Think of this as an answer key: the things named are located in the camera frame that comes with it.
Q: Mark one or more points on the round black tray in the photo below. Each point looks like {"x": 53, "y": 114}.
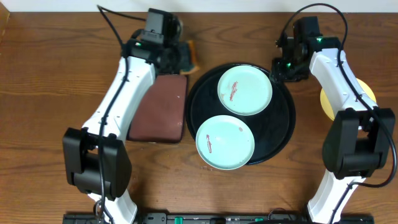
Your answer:
{"x": 272, "y": 127}

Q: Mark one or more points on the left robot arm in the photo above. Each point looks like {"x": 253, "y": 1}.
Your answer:
{"x": 96, "y": 160}

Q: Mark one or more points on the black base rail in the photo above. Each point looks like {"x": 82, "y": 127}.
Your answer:
{"x": 163, "y": 218}

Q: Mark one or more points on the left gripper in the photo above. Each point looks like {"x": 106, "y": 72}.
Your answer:
{"x": 179, "y": 62}

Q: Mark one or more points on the light green plate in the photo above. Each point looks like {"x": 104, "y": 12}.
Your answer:
{"x": 244, "y": 90}
{"x": 225, "y": 142}

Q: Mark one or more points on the light green plate front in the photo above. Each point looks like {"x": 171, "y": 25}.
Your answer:
{"x": 225, "y": 142}

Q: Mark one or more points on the black rectangular tray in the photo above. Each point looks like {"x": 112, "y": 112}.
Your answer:
{"x": 160, "y": 115}

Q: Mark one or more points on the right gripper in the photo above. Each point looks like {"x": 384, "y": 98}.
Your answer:
{"x": 278, "y": 74}

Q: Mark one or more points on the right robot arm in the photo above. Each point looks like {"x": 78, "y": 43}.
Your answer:
{"x": 358, "y": 149}

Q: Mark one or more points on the orange green sponge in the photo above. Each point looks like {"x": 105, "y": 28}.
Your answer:
{"x": 188, "y": 63}

